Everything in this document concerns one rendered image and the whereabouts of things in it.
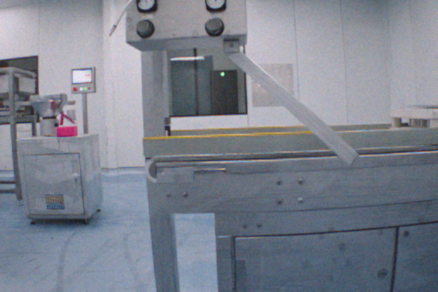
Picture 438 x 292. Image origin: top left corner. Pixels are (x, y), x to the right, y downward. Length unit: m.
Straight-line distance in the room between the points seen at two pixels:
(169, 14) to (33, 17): 5.98
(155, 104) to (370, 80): 5.78
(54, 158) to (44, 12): 3.75
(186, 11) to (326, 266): 0.58
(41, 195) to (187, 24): 2.80
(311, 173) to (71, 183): 2.68
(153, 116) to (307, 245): 0.51
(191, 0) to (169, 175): 0.32
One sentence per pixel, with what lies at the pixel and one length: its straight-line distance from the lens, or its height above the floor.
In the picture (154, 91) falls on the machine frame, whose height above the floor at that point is 0.97.
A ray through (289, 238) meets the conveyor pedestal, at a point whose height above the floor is 0.65.
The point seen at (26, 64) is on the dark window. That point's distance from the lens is 6.49.
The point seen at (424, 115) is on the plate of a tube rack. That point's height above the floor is 0.89.
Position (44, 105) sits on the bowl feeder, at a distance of 3.42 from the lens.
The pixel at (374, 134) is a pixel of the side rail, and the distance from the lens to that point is 0.71.
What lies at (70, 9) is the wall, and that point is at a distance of 6.38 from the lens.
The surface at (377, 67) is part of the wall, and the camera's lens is 6.66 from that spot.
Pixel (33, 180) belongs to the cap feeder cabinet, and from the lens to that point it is 3.32.
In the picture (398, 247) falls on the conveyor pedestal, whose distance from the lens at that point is 0.84.
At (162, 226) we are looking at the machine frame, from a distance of 1.03.
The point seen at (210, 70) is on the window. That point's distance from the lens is 5.85.
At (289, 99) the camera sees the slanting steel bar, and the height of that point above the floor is 0.92.
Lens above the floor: 0.91
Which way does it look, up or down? 3 degrees down
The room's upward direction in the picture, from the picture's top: 2 degrees counter-clockwise
